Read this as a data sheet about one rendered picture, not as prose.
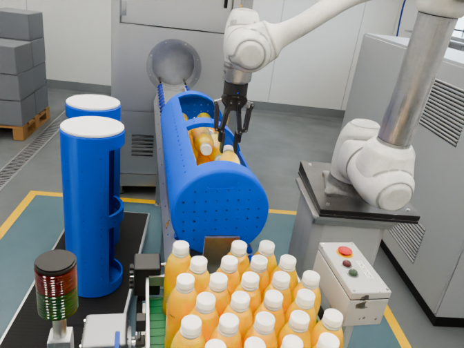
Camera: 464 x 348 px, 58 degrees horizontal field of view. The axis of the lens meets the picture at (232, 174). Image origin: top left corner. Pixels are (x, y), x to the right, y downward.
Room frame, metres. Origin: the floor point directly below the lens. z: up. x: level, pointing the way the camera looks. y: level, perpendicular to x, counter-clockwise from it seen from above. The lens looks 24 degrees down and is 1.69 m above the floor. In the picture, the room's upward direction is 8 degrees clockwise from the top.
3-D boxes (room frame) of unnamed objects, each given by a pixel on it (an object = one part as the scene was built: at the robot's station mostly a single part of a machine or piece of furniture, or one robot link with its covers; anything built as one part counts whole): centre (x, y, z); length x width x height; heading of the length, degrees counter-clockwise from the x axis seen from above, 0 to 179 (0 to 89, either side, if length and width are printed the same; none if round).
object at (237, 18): (1.28, 0.02, 1.56); 0.13 x 0.11 x 0.16; 8
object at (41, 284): (0.54, 0.26, 1.23); 0.06 x 0.06 x 0.04
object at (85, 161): (1.79, 0.66, 0.59); 0.28 x 0.28 x 0.88
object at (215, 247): (1.00, 0.00, 0.99); 0.10 x 0.02 x 0.12; 104
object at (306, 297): (0.72, -0.19, 1.10); 0.04 x 0.04 x 0.02
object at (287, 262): (0.85, -0.16, 1.10); 0.04 x 0.04 x 0.02
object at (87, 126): (1.79, 0.66, 1.03); 0.28 x 0.28 x 0.01
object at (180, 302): (0.72, 0.07, 0.99); 0.07 x 0.07 x 0.19
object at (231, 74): (1.30, 0.02, 1.45); 0.09 x 0.09 x 0.06
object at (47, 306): (0.54, 0.26, 1.18); 0.06 x 0.06 x 0.05
